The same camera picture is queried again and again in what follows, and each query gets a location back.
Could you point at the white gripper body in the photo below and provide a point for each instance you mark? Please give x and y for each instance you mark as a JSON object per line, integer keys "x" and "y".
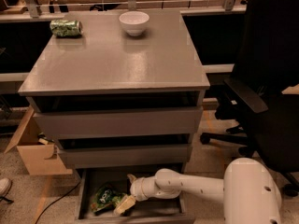
{"x": 136, "y": 188}

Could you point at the green rice chip bag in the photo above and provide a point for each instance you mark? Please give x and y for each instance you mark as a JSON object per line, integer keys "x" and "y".
{"x": 106, "y": 197}

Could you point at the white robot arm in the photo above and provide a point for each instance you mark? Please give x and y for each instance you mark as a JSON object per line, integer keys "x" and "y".
{"x": 248, "y": 192}

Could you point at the grey open bottom drawer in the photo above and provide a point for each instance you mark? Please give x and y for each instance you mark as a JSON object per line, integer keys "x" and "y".
{"x": 152, "y": 211}

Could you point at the grey middle drawer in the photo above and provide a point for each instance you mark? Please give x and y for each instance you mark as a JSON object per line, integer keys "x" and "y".
{"x": 125, "y": 156}

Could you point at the grey top drawer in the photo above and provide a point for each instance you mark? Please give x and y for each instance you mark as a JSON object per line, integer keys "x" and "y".
{"x": 77, "y": 125}

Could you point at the grey drawer cabinet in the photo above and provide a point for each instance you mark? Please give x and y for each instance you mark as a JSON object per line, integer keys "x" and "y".
{"x": 106, "y": 70}

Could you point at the open cardboard box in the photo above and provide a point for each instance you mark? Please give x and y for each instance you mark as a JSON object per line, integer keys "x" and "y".
{"x": 38, "y": 154}

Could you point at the white shoe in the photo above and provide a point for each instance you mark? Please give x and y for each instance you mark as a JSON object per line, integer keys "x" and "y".
{"x": 5, "y": 185}

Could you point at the black office chair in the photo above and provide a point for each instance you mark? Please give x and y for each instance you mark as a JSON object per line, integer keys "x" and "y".
{"x": 266, "y": 65}

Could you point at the white ceramic bowl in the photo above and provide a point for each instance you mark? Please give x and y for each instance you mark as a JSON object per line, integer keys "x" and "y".
{"x": 134, "y": 23}

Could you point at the green soda can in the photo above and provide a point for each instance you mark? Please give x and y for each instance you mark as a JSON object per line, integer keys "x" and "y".
{"x": 66, "y": 28}

